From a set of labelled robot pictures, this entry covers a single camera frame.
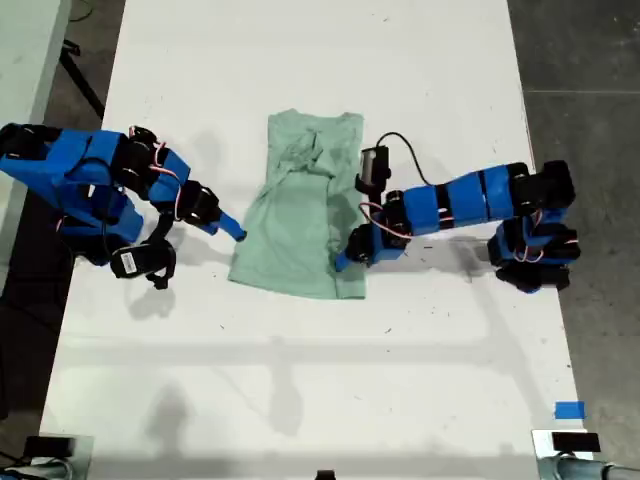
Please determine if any pale green t-shirt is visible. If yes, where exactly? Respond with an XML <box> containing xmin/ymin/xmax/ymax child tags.
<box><xmin>228</xmin><ymin>108</ymin><xmax>369</xmax><ymax>301</ymax></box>

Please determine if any black stand leg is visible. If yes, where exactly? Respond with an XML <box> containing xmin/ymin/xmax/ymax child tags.
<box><xmin>58</xmin><ymin>40</ymin><xmax>107</xmax><ymax>121</ymax></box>

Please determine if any pale side table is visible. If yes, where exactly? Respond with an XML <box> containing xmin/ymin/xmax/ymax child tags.
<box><xmin>0</xmin><ymin>0</ymin><xmax>75</xmax><ymax>296</ymax></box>

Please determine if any blue tape strip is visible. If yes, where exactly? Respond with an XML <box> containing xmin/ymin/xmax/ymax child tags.
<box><xmin>554</xmin><ymin>400</ymin><xmax>586</xmax><ymax>420</ymax></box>

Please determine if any small black box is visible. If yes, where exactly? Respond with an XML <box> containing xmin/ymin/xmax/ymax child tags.
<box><xmin>23</xmin><ymin>435</ymin><xmax>74</xmax><ymax>457</ymax></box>
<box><xmin>551</xmin><ymin>432</ymin><xmax>601</xmax><ymax>454</ymax></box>

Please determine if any grey blue rounded object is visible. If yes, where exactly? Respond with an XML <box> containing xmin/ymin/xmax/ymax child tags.
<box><xmin>0</xmin><ymin>457</ymin><xmax>76</xmax><ymax>480</ymax></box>
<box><xmin>537</xmin><ymin>455</ymin><xmax>640</xmax><ymax>480</ymax></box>

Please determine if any black silver camera box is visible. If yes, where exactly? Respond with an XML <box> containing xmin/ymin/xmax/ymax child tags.
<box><xmin>354</xmin><ymin>146</ymin><xmax>394</xmax><ymax>194</ymax></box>

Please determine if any black camera box with label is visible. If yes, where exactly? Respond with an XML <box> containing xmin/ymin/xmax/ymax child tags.
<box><xmin>108</xmin><ymin>241</ymin><xmax>177</xmax><ymax>291</ymax></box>

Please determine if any black camera cable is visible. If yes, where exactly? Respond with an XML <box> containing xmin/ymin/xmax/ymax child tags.
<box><xmin>374</xmin><ymin>131</ymin><xmax>436</xmax><ymax>187</ymax></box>

